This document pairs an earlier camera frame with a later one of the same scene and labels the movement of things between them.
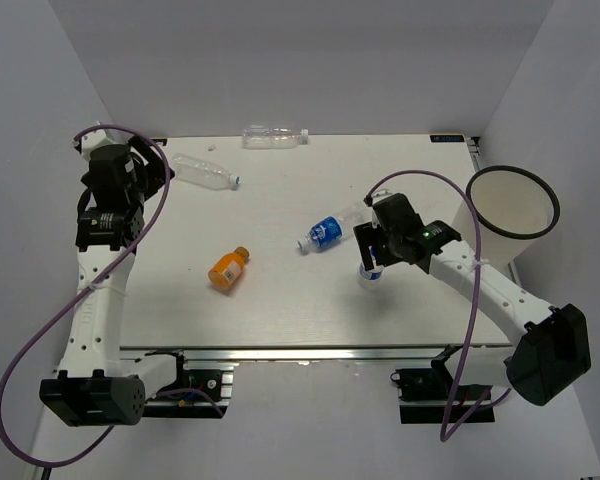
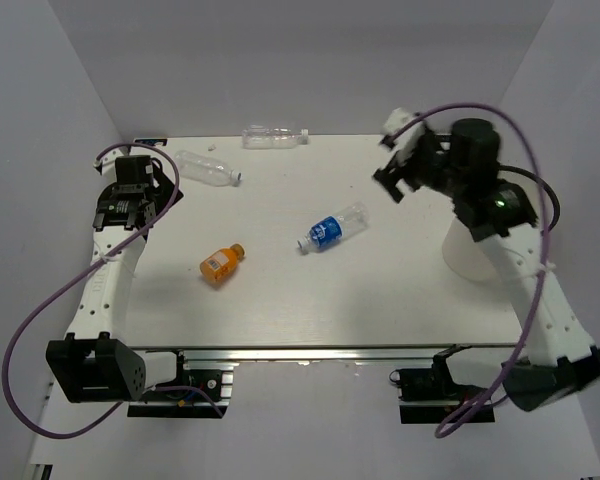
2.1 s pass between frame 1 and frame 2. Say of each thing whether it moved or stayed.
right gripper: moved
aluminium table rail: stayed
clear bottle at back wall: stayed
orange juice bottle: moved
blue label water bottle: stayed
